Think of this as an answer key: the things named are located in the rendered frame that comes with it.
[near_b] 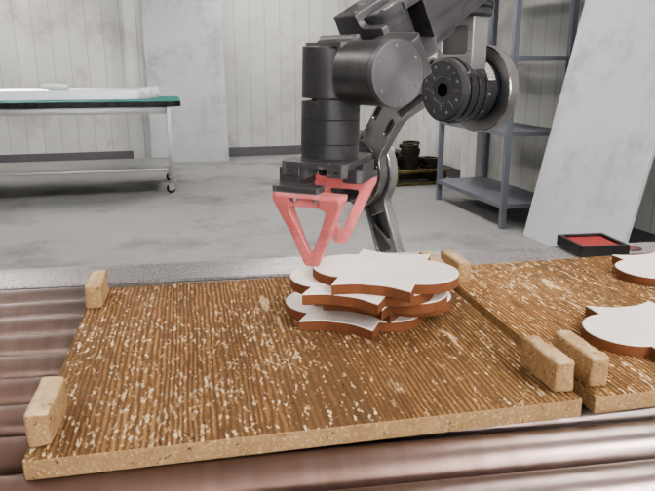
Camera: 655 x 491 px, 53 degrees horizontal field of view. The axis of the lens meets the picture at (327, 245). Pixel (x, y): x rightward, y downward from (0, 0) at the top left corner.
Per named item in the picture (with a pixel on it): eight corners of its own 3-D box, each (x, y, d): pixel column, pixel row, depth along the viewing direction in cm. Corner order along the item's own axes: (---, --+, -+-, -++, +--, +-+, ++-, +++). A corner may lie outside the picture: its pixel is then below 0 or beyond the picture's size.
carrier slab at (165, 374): (95, 301, 76) (94, 288, 76) (427, 279, 84) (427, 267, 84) (23, 482, 43) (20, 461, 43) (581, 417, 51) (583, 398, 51)
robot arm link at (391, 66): (401, 70, 69) (372, -9, 65) (482, 71, 60) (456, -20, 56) (319, 129, 65) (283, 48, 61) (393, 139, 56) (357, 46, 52)
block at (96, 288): (93, 292, 75) (90, 269, 74) (109, 291, 75) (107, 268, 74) (85, 311, 69) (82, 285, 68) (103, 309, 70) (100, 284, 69)
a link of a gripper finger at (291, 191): (359, 256, 66) (363, 164, 64) (338, 276, 60) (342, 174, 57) (296, 249, 68) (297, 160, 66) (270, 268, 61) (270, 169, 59)
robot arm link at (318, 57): (339, 37, 65) (290, 34, 62) (383, 35, 60) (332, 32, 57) (337, 108, 67) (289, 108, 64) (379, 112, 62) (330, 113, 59)
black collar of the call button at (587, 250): (556, 244, 102) (557, 234, 102) (600, 242, 104) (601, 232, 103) (581, 257, 95) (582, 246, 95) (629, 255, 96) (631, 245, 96)
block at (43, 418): (44, 408, 50) (39, 375, 49) (70, 406, 50) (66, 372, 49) (25, 452, 44) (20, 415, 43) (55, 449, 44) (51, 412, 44)
